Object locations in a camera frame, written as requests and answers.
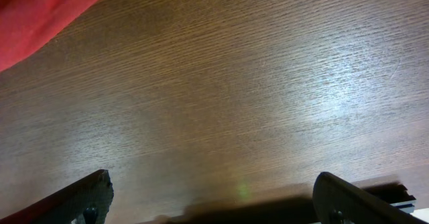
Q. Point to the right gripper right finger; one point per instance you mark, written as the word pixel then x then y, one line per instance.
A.
pixel 338 201

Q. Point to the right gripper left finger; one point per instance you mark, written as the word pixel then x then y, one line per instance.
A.
pixel 87 200

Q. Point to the orange t-shirt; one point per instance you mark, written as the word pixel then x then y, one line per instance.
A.
pixel 27 25

